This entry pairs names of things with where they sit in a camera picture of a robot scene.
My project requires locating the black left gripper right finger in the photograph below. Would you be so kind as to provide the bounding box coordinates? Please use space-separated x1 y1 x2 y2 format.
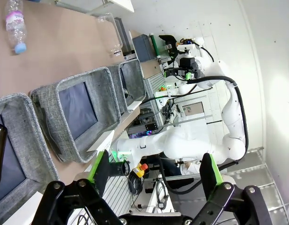
188 152 274 225

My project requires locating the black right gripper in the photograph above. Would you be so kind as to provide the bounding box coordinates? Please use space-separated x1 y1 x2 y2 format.
164 57 197 82

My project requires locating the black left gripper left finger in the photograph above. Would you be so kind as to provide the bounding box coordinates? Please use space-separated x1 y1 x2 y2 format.
31 150 126 225

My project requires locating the grey fabric basket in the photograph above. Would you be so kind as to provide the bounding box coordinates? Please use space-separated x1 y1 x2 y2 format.
0 93 59 225
29 67 123 164
108 58 147 115

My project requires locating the black chair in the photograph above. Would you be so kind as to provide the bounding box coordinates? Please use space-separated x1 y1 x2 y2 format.
158 34 177 52

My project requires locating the green roll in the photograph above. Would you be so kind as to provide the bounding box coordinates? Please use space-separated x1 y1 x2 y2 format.
149 34 162 59

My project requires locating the white label card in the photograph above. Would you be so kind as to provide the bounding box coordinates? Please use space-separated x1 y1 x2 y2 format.
126 100 142 111
0 191 45 225
86 130 116 153

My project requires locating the grey metal box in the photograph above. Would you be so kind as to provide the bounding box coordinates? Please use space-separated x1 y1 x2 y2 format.
132 34 157 63

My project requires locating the person in white shirt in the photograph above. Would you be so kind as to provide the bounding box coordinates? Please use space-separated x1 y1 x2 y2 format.
178 161 202 176

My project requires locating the black cylinder cup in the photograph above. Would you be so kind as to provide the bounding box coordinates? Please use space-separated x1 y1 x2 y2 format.
110 160 131 177

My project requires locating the clear uncapped plastic bottle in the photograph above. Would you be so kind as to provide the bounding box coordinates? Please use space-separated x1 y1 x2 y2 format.
96 13 124 58

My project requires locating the yellow red emergency stop button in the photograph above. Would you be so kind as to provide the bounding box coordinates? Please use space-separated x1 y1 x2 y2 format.
133 163 149 178

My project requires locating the clear bottle with blue cap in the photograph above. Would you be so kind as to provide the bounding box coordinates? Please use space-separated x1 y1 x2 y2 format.
5 0 28 55

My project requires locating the white camera with blue light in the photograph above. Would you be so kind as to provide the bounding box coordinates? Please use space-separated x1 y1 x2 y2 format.
176 39 194 52

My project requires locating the framed wall picture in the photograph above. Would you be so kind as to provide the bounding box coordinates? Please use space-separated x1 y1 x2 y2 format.
182 101 205 117

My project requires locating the aluminium slotted frame panel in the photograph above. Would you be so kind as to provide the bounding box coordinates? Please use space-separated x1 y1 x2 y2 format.
143 70 169 128

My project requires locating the white wire rack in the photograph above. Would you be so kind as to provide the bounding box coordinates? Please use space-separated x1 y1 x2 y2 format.
218 147 289 213

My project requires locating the black corrugated cable conduit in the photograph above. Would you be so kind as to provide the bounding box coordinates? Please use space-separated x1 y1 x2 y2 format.
188 75 250 154

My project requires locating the black hose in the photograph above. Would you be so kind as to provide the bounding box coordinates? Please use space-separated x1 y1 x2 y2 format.
157 156 204 195

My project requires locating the black cable bundle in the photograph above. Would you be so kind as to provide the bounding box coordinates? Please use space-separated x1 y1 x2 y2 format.
127 173 145 195

